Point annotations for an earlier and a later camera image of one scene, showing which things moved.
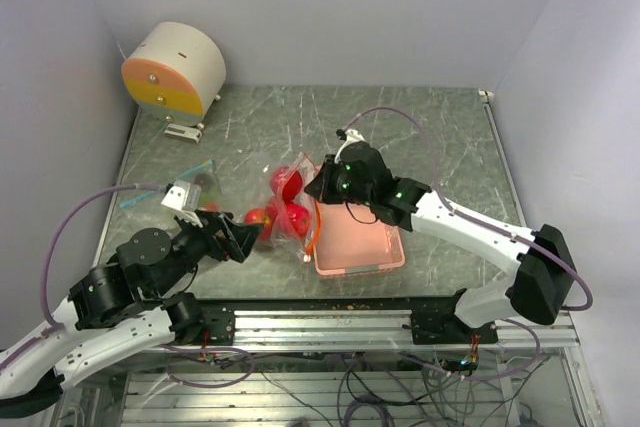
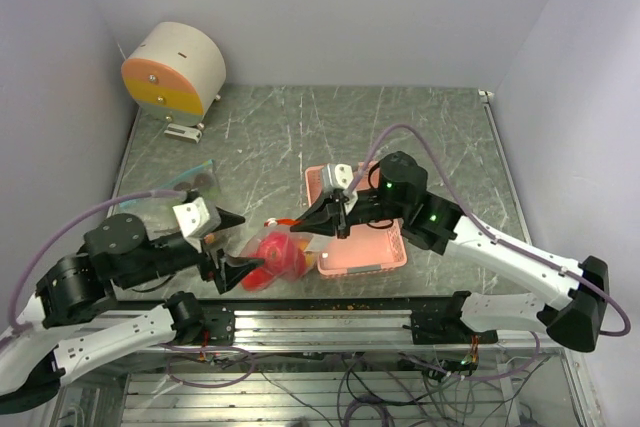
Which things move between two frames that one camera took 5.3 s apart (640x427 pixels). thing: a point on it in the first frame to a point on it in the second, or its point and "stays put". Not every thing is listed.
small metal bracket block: (183, 132) stays put
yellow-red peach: (257, 215) to (308, 259)
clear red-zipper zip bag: (288, 213) to (288, 255)
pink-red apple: (273, 210) to (282, 254)
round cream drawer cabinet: (176, 72) stays put
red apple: (286, 182) to (257, 279)
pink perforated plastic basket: (347, 240) stays put
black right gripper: (321, 188) to (322, 218)
